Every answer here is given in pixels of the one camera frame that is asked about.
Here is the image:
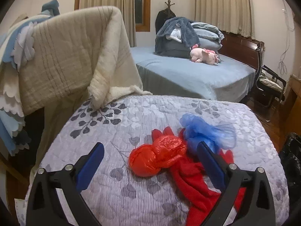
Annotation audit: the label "red cloth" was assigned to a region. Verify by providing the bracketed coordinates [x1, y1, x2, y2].
[151, 127, 246, 225]

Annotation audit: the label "dark wooden headboard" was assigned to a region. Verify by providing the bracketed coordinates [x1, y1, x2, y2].
[218, 31, 264, 70]

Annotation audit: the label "black lined trash bin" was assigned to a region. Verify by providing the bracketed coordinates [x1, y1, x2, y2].
[279, 133, 300, 209]

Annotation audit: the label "red plastic bag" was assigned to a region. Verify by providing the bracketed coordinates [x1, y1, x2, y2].
[128, 135, 187, 177]

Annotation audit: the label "hanging white cables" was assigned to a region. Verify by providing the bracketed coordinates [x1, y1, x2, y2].
[277, 0, 296, 76]

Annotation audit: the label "right beige curtain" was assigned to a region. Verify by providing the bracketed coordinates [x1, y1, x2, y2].
[194, 0, 255, 38]

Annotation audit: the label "dark blue fleece blanket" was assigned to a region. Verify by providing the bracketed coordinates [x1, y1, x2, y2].
[155, 17, 199, 54]

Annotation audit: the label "pink plush toy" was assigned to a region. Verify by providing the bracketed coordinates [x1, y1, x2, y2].
[190, 44, 220, 65]

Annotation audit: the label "wooden coat rack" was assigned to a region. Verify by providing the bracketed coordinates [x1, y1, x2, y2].
[155, 0, 176, 34]

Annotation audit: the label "beige blanket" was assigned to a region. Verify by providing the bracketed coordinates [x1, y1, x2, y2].
[0, 6, 152, 116]

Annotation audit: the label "black metal chair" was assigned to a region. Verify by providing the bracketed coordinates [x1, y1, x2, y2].
[251, 41, 287, 122]

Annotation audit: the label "floral lavender quilt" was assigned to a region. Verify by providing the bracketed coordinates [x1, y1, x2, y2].
[14, 95, 290, 226]

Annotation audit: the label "blue plastic bag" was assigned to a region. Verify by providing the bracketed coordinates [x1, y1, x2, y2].
[180, 113, 237, 155]

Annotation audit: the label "blue white scalloped blanket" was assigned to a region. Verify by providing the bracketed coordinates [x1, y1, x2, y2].
[1, 0, 60, 156]

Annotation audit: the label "blue bed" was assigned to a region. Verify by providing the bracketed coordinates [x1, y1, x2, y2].
[131, 47, 256, 103]

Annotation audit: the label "pile of folded bedding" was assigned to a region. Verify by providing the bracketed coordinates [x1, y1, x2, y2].
[155, 22, 224, 59]

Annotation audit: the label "wooden framed window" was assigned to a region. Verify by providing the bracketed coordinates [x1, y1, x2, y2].
[135, 0, 151, 32]

